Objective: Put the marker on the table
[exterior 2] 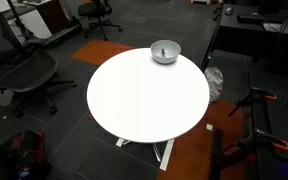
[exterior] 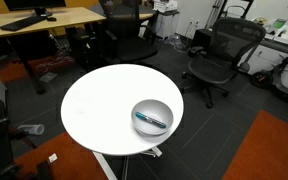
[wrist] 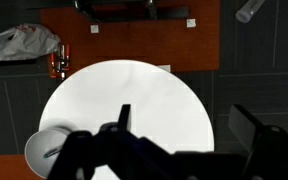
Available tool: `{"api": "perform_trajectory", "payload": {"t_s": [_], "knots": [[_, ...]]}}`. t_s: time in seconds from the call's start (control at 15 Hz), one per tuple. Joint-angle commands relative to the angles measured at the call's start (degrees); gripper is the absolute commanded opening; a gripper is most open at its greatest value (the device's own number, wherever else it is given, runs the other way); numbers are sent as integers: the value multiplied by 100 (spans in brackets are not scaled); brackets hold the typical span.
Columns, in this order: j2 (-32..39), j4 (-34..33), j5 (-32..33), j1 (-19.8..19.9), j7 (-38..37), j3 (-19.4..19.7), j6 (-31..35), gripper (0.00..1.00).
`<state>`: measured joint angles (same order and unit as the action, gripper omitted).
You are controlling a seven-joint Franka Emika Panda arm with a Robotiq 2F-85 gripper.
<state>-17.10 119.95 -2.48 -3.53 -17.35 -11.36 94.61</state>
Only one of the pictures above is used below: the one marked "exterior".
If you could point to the small white floor tag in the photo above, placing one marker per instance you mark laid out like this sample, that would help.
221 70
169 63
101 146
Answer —
52 158

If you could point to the black padded office chair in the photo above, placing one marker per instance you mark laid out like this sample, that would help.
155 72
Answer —
134 48

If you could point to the white table base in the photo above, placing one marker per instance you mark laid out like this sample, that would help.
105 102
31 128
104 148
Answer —
102 163

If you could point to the black box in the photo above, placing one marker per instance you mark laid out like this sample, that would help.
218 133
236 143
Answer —
202 38

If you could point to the black computer tower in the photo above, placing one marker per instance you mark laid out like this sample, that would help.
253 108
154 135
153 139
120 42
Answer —
80 46

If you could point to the grey white bowl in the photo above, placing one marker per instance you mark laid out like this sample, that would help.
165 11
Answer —
159 107

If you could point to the black computer monitor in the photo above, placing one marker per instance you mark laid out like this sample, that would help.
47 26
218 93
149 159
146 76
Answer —
34 4

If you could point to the teal capped marker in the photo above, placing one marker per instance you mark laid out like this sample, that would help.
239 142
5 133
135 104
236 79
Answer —
150 120

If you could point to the black keyboard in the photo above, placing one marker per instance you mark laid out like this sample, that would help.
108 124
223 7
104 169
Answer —
22 23

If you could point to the clear plastic cup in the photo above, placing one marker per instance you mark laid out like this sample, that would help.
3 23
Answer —
32 129

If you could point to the black kick scooter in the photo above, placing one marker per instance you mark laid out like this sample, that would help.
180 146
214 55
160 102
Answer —
262 79

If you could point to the light wooden desk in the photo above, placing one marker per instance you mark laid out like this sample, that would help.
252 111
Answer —
67 16

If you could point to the white printer cabinet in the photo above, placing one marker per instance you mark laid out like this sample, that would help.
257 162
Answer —
167 23

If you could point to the black computer mouse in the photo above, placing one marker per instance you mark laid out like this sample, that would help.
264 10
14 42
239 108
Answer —
51 19

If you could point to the white desk cabinet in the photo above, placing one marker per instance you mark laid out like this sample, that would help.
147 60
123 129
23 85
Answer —
267 58

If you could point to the black mesh office chair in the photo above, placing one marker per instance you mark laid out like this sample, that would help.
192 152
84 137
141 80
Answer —
210 68

